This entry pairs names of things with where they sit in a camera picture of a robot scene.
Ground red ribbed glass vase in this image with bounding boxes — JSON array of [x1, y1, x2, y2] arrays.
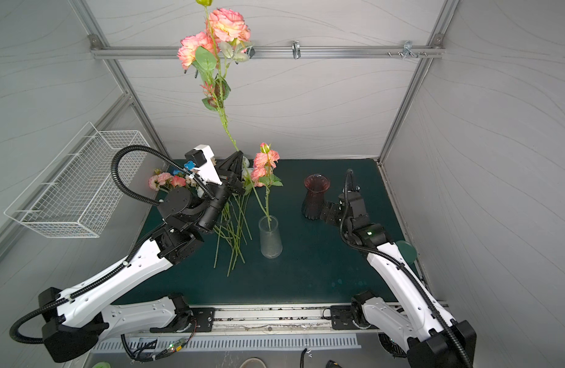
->
[[302, 174, 330, 220]]

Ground pink multi-bloom rose stem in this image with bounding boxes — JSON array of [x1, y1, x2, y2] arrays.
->
[[250, 143, 283, 230]]

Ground clear glass vase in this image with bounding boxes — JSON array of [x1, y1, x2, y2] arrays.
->
[[259, 216, 283, 259]]

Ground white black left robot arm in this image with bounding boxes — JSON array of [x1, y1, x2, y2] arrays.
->
[[9, 145, 244, 363]]

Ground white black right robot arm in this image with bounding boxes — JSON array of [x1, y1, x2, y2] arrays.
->
[[321, 170, 477, 367]]

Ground pink rose flower bunch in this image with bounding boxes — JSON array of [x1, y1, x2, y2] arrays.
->
[[148, 167, 253, 276]]

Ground green round disc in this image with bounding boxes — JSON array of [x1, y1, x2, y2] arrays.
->
[[396, 240, 417, 267]]

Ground metal bolt clamp right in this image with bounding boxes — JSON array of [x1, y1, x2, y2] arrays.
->
[[387, 41, 428, 60]]

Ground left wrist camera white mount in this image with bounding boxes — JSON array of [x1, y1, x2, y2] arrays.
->
[[184, 145, 222, 185]]

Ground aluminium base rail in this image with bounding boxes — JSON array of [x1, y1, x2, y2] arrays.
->
[[98, 302, 449, 334]]

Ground metal ring clamp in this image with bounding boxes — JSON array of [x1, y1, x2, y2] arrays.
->
[[292, 41, 301, 60]]

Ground white wire basket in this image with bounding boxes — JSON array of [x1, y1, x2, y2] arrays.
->
[[4, 122, 147, 239]]

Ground aluminium crossbar rail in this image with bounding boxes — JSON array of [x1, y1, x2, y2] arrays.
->
[[91, 44, 446, 60]]

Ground white slotted cable duct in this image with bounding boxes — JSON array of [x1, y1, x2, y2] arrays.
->
[[92, 334, 362, 354]]

